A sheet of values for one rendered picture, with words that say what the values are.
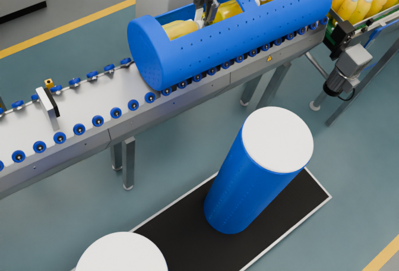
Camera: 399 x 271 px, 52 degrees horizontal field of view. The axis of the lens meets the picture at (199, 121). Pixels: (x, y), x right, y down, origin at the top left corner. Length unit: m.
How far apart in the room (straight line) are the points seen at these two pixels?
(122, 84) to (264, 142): 0.63
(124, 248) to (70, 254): 1.10
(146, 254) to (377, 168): 2.04
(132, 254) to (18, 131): 0.65
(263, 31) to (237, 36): 0.13
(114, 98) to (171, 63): 0.32
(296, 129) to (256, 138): 0.17
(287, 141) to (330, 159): 1.33
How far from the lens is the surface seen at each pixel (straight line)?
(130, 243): 1.33
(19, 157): 1.54
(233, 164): 1.66
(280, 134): 1.57
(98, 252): 1.33
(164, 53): 1.46
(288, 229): 2.42
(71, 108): 1.65
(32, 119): 1.65
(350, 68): 2.23
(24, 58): 3.02
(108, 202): 2.46
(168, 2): 2.13
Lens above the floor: 2.33
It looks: 59 degrees down
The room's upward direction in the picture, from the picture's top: 17 degrees clockwise
